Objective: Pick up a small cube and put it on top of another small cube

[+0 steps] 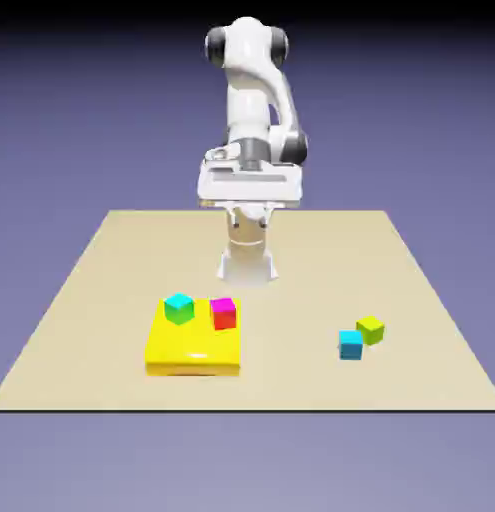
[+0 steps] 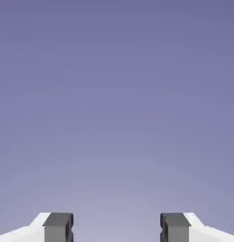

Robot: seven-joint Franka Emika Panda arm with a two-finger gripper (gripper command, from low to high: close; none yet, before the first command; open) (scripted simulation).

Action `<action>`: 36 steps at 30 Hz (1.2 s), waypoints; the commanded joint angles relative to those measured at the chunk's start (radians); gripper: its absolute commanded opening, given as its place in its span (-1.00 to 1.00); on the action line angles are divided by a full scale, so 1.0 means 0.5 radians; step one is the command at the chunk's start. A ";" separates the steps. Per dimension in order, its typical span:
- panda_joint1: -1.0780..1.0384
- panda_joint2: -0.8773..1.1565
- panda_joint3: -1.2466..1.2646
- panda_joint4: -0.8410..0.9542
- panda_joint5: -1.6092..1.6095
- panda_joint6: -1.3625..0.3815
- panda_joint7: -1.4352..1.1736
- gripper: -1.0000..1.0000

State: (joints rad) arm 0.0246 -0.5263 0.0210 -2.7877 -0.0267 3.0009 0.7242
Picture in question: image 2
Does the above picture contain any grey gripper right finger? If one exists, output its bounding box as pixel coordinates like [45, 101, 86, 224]
[159, 212, 234, 242]

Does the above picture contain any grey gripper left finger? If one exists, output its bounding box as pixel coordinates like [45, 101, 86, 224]
[0, 212, 74, 242]

